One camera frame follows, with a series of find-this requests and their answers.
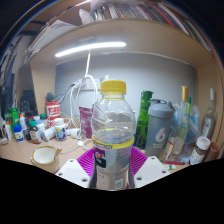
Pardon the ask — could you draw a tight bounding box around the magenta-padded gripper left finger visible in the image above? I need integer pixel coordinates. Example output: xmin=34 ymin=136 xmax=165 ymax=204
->
xmin=54 ymin=148 xmax=96 ymax=188

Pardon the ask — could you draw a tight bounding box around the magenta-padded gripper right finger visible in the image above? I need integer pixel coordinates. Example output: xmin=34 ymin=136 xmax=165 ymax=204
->
xmin=128 ymin=146 xmax=171 ymax=189

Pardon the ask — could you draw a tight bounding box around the clear drink bottle yellow cap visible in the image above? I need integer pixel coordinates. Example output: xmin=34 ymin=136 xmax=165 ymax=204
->
xmin=89 ymin=79 xmax=137 ymax=191

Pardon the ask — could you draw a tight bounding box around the white power adapter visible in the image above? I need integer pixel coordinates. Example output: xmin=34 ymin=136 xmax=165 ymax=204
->
xmin=65 ymin=128 xmax=81 ymax=139

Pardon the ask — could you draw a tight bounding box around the red pen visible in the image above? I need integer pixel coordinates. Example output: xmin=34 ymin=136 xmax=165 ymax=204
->
xmin=163 ymin=160 xmax=186 ymax=166

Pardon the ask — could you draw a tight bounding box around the grey shaker bottle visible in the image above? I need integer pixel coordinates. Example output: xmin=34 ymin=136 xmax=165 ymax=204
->
xmin=144 ymin=98 xmax=176 ymax=158

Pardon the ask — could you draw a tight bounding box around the white bottle blue label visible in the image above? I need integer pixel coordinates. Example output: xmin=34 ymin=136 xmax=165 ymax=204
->
xmin=54 ymin=118 xmax=67 ymax=142

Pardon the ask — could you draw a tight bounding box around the cream ceramic mug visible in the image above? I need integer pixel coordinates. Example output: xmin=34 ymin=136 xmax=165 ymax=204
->
xmin=30 ymin=145 xmax=63 ymax=174

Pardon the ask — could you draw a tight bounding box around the tall green bottle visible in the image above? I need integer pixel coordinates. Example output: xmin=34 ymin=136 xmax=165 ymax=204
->
xmin=134 ymin=90 xmax=154 ymax=150

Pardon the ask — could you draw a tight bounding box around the white round jar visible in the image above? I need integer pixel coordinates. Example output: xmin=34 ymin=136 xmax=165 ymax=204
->
xmin=42 ymin=125 xmax=57 ymax=142

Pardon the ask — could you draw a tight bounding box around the clear glass bottle gold cap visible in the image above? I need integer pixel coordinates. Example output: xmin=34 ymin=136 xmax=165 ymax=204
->
xmin=164 ymin=85 xmax=190 ymax=161

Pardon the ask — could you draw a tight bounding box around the brown bottle green cap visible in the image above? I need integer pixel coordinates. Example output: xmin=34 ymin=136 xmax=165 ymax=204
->
xmin=28 ymin=120 xmax=42 ymax=145

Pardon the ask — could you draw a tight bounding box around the brown jar white lid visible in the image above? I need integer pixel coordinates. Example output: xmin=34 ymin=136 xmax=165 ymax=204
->
xmin=189 ymin=135 xmax=212 ymax=166

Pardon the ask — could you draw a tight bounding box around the glass bottle green cap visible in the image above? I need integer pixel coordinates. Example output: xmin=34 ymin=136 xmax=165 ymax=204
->
xmin=181 ymin=96 xmax=201 ymax=144

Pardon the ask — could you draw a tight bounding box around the brown cup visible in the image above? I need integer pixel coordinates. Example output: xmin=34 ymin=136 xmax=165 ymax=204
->
xmin=203 ymin=141 xmax=221 ymax=163

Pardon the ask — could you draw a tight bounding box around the clear glass bottle white cap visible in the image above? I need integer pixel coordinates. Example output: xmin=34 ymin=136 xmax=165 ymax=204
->
xmin=200 ymin=87 xmax=218 ymax=141

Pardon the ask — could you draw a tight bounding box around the black bag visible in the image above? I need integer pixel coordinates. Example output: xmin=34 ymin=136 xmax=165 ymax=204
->
xmin=19 ymin=89 xmax=38 ymax=118

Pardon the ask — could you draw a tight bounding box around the white LED light bar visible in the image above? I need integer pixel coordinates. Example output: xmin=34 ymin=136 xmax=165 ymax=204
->
xmin=54 ymin=41 xmax=128 ymax=58

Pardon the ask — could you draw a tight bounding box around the white wall power outlet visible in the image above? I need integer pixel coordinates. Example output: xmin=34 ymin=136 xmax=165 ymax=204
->
xmin=77 ymin=77 xmax=96 ymax=91

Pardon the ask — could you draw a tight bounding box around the white lamp cord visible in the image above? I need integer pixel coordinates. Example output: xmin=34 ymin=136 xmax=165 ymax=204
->
xmin=85 ymin=49 xmax=92 ymax=80

